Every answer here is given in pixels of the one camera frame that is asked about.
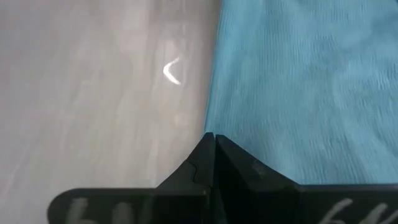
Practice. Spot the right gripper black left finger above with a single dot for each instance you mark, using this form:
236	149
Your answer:
140	205

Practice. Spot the blue microfiber towel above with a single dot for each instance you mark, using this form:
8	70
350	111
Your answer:
295	77

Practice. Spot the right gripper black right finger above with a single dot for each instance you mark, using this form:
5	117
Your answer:
280	205

